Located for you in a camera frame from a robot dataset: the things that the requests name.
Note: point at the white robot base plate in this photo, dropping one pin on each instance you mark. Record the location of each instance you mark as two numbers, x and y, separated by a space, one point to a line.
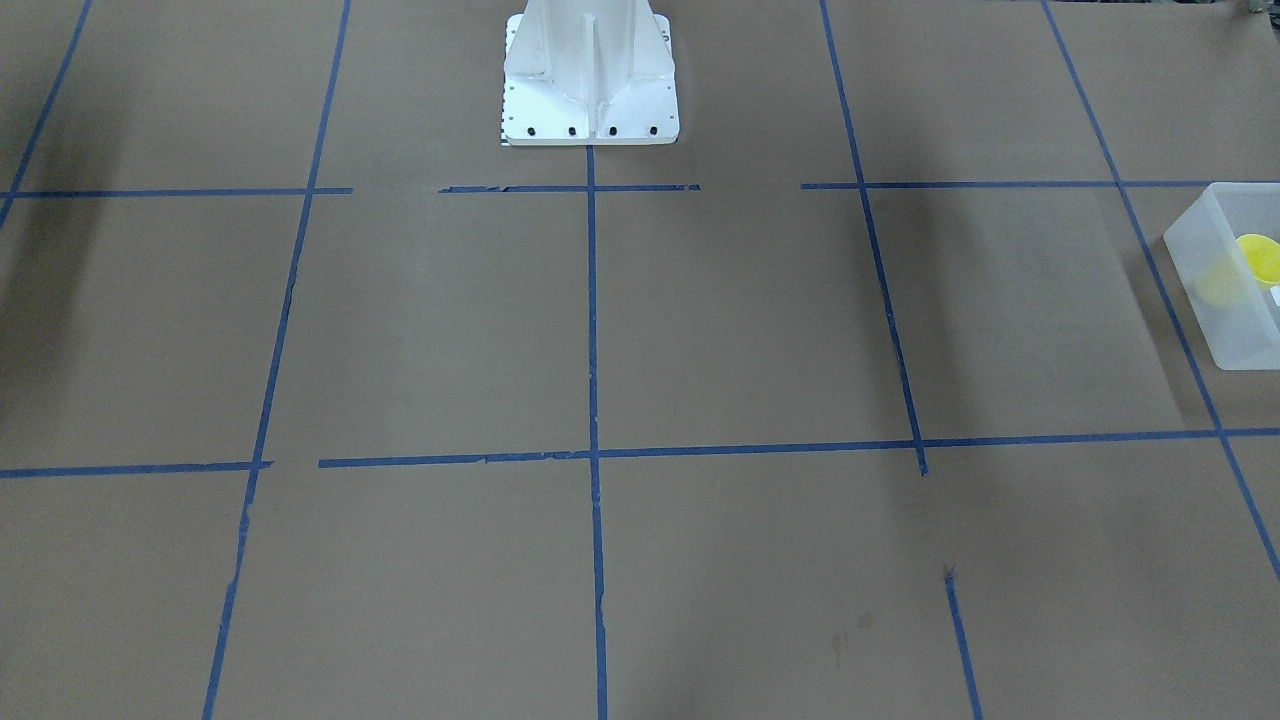
579 73

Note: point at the yellow plastic cup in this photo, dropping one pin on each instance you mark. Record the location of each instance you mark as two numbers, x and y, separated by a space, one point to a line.
1251 271

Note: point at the clear plastic storage box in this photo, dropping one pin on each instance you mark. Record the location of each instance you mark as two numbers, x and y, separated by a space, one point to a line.
1237 313

